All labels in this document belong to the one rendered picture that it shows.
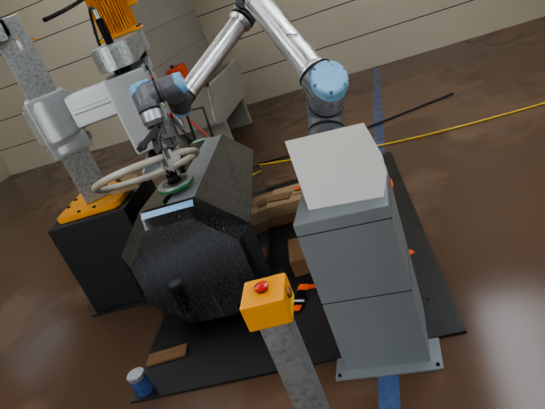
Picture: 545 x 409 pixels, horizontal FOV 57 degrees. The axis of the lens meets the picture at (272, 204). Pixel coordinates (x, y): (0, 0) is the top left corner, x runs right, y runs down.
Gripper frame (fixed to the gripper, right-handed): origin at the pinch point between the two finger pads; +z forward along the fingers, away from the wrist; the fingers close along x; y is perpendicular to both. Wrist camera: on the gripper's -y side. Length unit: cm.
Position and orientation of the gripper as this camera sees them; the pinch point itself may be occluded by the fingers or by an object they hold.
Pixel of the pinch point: (169, 170)
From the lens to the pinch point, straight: 204.4
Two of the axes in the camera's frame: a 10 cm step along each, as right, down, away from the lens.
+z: 3.7, 9.3, 0.2
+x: -5.0, 1.8, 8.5
